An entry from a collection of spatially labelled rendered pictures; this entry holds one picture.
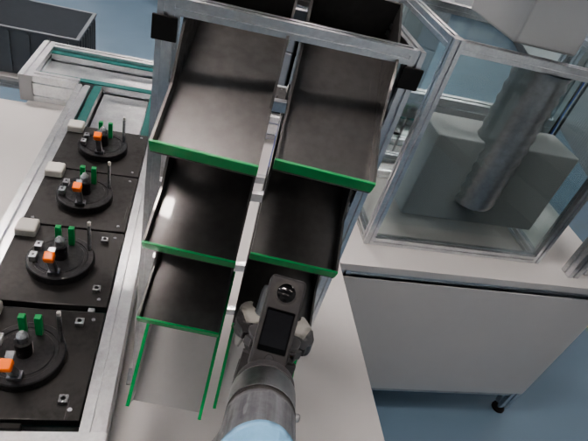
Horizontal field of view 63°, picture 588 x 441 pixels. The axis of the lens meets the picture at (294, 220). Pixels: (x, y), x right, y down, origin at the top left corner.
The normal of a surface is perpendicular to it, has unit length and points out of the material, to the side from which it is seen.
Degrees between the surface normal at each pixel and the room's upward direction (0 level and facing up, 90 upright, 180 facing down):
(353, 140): 25
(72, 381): 0
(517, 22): 90
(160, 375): 45
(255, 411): 29
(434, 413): 0
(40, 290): 0
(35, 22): 90
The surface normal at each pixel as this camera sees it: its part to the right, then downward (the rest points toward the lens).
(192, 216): 0.19, -0.43
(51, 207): 0.24, -0.76
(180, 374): 0.13, -0.11
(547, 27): 0.11, 0.64
